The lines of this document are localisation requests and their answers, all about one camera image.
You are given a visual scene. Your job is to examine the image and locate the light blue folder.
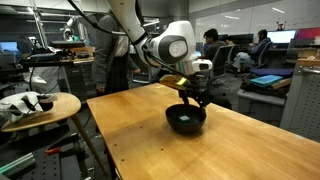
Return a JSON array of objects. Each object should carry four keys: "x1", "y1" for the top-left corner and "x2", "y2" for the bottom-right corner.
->
[{"x1": 250, "y1": 74, "x2": 284, "y2": 88}]

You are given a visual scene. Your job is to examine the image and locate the seated person in blue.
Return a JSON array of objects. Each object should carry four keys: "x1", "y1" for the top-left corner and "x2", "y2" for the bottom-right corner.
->
[{"x1": 232, "y1": 28, "x2": 272, "y2": 72}]

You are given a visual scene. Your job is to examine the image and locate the background work desk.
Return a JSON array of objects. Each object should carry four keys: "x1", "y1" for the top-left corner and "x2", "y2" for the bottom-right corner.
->
[{"x1": 19, "y1": 46, "x2": 98, "y2": 101}]

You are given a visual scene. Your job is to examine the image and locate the grey office chair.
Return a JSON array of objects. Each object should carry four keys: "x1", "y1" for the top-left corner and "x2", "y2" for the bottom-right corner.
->
[{"x1": 209, "y1": 44, "x2": 235, "y2": 83}]

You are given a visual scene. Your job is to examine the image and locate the red lit monitor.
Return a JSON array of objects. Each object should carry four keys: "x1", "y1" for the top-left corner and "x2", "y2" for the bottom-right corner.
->
[{"x1": 296, "y1": 27, "x2": 320, "y2": 41}]

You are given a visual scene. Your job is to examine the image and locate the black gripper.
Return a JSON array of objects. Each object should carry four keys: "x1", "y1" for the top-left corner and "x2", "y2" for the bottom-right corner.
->
[{"x1": 179, "y1": 83, "x2": 212, "y2": 118}]

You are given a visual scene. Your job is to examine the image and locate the orange handled tool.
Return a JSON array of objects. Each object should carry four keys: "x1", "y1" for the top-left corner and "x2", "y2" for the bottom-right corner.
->
[{"x1": 44, "y1": 145, "x2": 63, "y2": 156}]

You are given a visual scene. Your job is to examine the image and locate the lit computer monitor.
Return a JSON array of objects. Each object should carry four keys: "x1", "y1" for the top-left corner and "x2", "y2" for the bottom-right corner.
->
[{"x1": 266, "y1": 29, "x2": 298, "y2": 45}]

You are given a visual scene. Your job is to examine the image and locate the grey perforated metal panel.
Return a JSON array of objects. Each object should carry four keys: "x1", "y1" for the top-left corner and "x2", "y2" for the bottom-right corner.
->
[{"x1": 279, "y1": 58, "x2": 320, "y2": 144}]

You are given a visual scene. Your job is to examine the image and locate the round wooden side table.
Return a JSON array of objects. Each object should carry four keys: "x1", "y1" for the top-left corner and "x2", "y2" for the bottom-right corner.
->
[{"x1": 0, "y1": 92, "x2": 109, "y2": 177}]

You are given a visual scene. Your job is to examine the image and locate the grey storage cart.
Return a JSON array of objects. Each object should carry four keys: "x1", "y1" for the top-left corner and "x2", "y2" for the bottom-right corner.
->
[{"x1": 236, "y1": 88, "x2": 288, "y2": 128}]

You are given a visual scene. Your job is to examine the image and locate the seated person dark hair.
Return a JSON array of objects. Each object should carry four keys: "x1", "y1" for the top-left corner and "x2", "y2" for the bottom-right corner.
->
[{"x1": 199, "y1": 28, "x2": 232, "y2": 62}]

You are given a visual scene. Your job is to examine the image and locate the standing person in grey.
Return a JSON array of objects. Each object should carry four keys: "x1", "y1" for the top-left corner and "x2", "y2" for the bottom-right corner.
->
[{"x1": 91, "y1": 12, "x2": 142, "y2": 97}]

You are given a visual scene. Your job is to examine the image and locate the blue lit monitor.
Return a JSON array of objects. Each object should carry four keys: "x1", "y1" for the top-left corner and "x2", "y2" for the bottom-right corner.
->
[{"x1": 0, "y1": 40, "x2": 19, "y2": 53}]

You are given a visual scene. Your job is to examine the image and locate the black round bowl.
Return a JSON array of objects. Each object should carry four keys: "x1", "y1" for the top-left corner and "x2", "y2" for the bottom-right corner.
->
[{"x1": 165, "y1": 103, "x2": 207, "y2": 136}]

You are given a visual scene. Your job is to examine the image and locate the dark blue cushion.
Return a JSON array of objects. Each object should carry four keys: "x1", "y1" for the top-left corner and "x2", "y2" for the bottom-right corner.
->
[{"x1": 249, "y1": 68, "x2": 295, "y2": 80}]

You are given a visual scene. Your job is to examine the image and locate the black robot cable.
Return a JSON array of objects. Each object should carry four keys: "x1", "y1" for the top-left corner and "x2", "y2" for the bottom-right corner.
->
[{"x1": 67, "y1": 0, "x2": 128, "y2": 36}]

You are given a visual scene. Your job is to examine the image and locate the white crumpled cloth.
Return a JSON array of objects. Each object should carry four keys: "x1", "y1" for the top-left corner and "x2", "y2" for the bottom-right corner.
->
[{"x1": 0, "y1": 91, "x2": 58, "y2": 124}]

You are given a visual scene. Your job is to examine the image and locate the green metal bar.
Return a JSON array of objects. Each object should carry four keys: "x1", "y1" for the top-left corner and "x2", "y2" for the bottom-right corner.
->
[{"x1": 0, "y1": 152, "x2": 37, "y2": 178}]

